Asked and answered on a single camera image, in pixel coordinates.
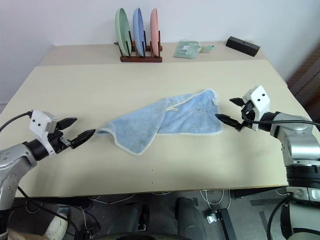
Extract blue plate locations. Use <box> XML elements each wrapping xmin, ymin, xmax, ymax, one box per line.
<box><xmin>132</xmin><ymin>7</ymin><xmax>147</xmax><ymax>58</ymax></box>

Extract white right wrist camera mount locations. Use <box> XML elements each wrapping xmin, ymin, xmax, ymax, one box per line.
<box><xmin>241</xmin><ymin>85</ymin><xmax>272</xmax><ymax>132</ymax></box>

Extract pink plate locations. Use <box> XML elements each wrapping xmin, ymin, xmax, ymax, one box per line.
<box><xmin>149</xmin><ymin>7</ymin><xmax>161</xmax><ymax>58</ymax></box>

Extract black rectangular box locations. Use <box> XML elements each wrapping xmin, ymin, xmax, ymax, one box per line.
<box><xmin>225</xmin><ymin>35</ymin><xmax>262</xmax><ymax>58</ymax></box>

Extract white floor cables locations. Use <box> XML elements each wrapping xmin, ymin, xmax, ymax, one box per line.
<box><xmin>199</xmin><ymin>188</ymin><xmax>232</xmax><ymax>210</ymax></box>

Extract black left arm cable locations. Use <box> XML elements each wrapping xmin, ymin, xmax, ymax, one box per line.
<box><xmin>0</xmin><ymin>111</ymin><xmax>34</xmax><ymax>133</ymax></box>

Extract white rounded object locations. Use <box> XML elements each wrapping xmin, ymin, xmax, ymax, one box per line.
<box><xmin>44</xmin><ymin>211</ymin><xmax>69</xmax><ymax>240</ymax></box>

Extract folded green cloth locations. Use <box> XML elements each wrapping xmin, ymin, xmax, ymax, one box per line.
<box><xmin>173</xmin><ymin>40</ymin><xmax>216</xmax><ymax>60</ymax></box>

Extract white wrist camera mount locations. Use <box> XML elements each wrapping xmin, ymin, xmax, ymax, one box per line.
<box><xmin>241</xmin><ymin>85</ymin><xmax>272</xmax><ymax>132</ymax></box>
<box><xmin>29</xmin><ymin>109</ymin><xmax>60</xmax><ymax>156</ymax></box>

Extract light blue towel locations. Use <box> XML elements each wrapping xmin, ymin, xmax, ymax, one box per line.
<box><xmin>96</xmin><ymin>88</ymin><xmax>224</xmax><ymax>157</ymax></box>

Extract brown wooden plate rack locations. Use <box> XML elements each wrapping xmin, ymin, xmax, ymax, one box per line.
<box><xmin>113</xmin><ymin>29</ymin><xmax>164</xmax><ymax>64</ymax></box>

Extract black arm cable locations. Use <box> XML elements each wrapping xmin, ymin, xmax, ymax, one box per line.
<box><xmin>0</xmin><ymin>111</ymin><xmax>34</xmax><ymax>133</ymax></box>
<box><xmin>243</xmin><ymin>119</ymin><xmax>320</xmax><ymax>125</ymax></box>

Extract black table frame leg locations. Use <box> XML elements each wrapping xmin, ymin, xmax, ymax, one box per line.
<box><xmin>214</xmin><ymin>207</ymin><xmax>238</xmax><ymax>240</ymax></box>

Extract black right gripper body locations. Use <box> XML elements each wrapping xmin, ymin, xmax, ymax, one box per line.
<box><xmin>236</xmin><ymin>99</ymin><xmax>256</xmax><ymax>132</ymax></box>

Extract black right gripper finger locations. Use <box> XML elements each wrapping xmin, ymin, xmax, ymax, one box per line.
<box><xmin>215</xmin><ymin>113</ymin><xmax>243</xmax><ymax>129</ymax></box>
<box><xmin>229</xmin><ymin>97</ymin><xmax>247</xmax><ymax>107</ymax></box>

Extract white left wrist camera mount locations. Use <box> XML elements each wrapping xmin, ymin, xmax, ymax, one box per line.
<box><xmin>29</xmin><ymin>109</ymin><xmax>60</xmax><ymax>156</ymax></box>

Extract large dark rounded shape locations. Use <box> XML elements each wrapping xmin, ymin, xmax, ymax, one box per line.
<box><xmin>174</xmin><ymin>196</ymin><xmax>209</xmax><ymax>240</ymax></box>

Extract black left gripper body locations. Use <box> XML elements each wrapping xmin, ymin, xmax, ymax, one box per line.
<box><xmin>46</xmin><ymin>130</ymin><xmax>74</xmax><ymax>154</ymax></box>

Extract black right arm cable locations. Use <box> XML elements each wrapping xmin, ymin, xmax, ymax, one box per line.
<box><xmin>243</xmin><ymin>119</ymin><xmax>320</xmax><ymax>125</ymax></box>

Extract green plate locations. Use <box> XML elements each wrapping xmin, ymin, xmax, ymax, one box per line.
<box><xmin>114</xmin><ymin>7</ymin><xmax>133</xmax><ymax>57</ymax></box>

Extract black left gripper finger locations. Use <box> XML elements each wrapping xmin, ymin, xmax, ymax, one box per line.
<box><xmin>70</xmin><ymin>128</ymin><xmax>97</xmax><ymax>150</ymax></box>
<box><xmin>57</xmin><ymin>117</ymin><xmax>79</xmax><ymax>131</ymax></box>

